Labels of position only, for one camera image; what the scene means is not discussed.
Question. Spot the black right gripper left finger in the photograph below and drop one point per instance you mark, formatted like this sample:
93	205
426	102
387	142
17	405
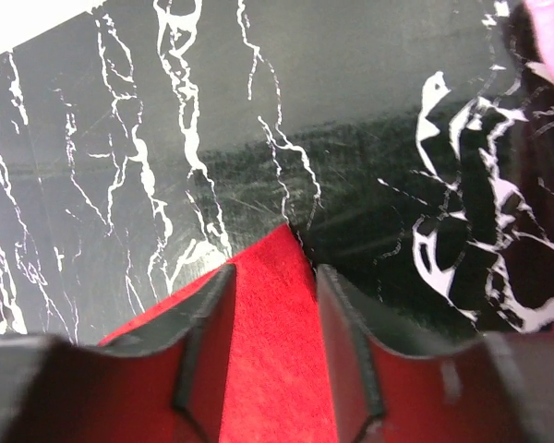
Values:
163	381

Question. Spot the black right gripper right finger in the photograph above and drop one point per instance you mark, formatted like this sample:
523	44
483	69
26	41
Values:
393	381

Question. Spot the dark red t shirt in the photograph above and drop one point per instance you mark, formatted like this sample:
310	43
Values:
277	387

